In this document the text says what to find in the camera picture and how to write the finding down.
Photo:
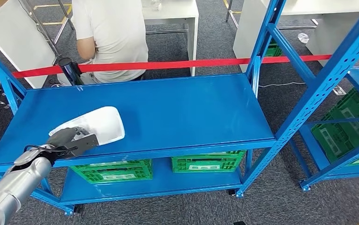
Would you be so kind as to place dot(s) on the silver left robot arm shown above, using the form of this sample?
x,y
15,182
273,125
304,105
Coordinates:
x,y
15,186

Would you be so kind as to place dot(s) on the white board panel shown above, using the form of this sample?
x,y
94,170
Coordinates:
x,y
18,40

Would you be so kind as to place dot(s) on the metal frame stand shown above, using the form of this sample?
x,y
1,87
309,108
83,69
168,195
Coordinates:
x,y
43,31

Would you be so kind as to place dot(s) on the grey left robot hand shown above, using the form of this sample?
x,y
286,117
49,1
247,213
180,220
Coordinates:
x,y
64,136

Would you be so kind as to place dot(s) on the belt stanchion post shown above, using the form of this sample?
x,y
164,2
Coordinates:
x,y
71,71

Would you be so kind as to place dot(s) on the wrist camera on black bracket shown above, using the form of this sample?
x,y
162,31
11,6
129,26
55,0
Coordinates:
x,y
83,144

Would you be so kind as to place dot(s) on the white moulded plastic part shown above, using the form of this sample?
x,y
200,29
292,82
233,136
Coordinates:
x,y
102,124

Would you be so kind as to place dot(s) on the blue metal shelf rack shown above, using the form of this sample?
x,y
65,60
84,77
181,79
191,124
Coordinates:
x,y
167,111
356,77

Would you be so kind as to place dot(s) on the crumpled clear plastic bag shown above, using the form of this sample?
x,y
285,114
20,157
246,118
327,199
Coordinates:
x,y
303,38

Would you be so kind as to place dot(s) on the floor power socket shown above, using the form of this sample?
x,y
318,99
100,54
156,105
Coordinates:
x,y
339,90

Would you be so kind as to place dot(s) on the red barrier belt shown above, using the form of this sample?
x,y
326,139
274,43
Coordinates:
x,y
167,65

